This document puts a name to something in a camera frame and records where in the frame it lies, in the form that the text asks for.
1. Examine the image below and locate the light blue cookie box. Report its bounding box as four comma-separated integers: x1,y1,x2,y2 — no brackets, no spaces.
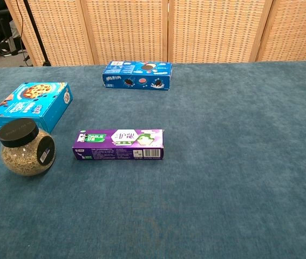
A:
0,82,73,134

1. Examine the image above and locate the black tripod stand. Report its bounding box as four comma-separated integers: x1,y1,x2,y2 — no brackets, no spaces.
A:
23,0,52,67

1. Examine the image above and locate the dark blue Oreo box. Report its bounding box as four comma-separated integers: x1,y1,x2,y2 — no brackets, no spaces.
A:
101,60,173,91

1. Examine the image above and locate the woven wooden folding screen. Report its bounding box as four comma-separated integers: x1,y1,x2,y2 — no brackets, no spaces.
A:
4,0,306,67

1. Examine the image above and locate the black office chair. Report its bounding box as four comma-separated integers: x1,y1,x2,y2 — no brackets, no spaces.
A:
0,0,26,57

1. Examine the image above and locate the glass jar with black lid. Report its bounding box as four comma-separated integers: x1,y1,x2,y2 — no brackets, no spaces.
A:
0,118,57,177

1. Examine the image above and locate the black hanging cable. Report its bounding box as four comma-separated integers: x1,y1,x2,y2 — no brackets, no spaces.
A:
15,0,32,65

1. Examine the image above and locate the purple Darlie toothpaste box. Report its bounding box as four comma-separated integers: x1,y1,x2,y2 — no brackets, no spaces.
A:
72,128,165,161

